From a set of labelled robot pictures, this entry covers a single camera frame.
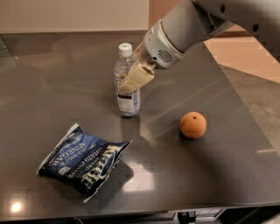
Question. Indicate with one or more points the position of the clear plastic water bottle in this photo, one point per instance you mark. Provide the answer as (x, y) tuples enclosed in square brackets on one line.
[(128, 98)]

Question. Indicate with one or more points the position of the orange fruit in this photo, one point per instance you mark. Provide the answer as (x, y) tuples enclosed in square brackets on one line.
[(193, 125)]

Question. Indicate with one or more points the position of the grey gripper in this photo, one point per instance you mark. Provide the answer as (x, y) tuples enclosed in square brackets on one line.
[(157, 48)]

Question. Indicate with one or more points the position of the blue chip bag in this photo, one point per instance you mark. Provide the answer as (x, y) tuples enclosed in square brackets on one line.
[(82, 161)]

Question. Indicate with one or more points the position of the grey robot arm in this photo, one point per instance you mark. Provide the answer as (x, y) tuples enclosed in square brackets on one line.
[(192, 21)]

